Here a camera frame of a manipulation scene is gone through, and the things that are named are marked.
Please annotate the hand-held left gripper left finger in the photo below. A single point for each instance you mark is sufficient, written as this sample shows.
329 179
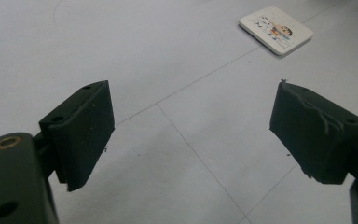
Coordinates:
80 133

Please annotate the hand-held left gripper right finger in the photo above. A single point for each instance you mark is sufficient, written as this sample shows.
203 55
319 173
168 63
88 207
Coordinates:
317 133

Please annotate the white printed card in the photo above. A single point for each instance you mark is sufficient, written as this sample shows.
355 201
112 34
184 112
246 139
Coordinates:
276 29

